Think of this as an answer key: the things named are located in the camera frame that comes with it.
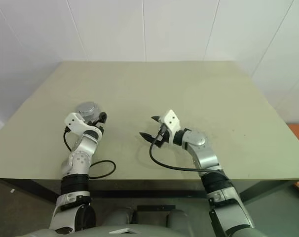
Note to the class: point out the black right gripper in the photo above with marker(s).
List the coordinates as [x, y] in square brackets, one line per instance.
[165, 137]

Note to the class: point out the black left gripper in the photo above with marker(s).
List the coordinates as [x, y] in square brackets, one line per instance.
[95, 125]

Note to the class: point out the motor housing with copper windings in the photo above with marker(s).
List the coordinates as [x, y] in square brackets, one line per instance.
[96, 112]

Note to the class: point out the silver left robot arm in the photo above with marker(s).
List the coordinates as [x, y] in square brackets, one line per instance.
[78, 160]

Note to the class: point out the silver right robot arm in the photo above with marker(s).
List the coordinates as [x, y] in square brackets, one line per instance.
[203, 153]

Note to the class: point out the grey robot torso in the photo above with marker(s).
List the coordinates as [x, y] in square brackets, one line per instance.
[149, 231]

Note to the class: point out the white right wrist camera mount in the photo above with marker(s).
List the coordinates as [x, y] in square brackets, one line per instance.
[171, 119]

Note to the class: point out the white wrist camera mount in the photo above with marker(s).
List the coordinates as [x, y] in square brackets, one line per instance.
[171, 119]
[74, 122]

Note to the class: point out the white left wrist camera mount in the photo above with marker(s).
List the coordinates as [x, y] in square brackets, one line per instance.
[74, 122]

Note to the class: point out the black table frame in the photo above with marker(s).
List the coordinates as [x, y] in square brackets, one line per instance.
[144, 193]

